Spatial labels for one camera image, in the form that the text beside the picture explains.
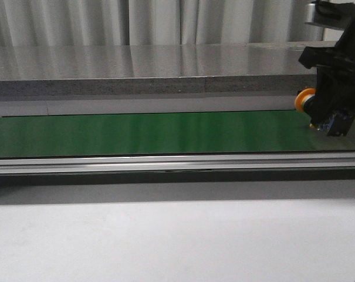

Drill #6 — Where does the white pleated curtain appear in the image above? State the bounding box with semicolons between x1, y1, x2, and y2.
0;1;339;46

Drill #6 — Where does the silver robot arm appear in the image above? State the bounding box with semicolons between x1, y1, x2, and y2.
299;1;355;124

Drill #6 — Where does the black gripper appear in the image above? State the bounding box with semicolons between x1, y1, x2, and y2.
299;1;355;123

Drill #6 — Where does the aluminium conveyor frame rail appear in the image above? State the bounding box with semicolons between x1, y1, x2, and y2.
0;152;355;175

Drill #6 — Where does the grey stone countertop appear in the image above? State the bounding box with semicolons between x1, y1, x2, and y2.
0;41;336;118

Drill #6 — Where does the green conveyor belt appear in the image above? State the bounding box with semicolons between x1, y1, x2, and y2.
0;110;355;159

